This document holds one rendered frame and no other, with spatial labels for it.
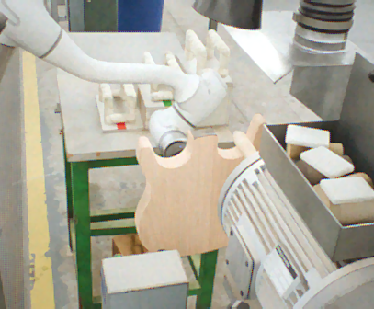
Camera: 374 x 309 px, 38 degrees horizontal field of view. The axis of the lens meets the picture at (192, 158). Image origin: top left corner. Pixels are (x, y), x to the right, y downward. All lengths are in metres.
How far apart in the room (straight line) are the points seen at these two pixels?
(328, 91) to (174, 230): 0.64
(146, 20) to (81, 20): 0.92
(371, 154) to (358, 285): 0.25
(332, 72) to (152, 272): 0.51
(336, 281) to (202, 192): 0.69
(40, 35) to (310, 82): 0.73
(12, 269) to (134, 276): 1.71
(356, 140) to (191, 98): 0.76
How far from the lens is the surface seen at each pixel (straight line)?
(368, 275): 0.79
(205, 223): 1.48
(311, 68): 0.98
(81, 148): 1.81
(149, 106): 1.88
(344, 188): 0.81
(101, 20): 3.53
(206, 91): 1.63
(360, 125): 0.95
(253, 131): 1.36
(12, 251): 2.84
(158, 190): 1.36
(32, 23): 1.44
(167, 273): 1.09
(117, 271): 1.09
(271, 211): 0.93
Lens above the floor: 1.88
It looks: 32 degrees down
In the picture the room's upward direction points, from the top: 5 degrees clockwise
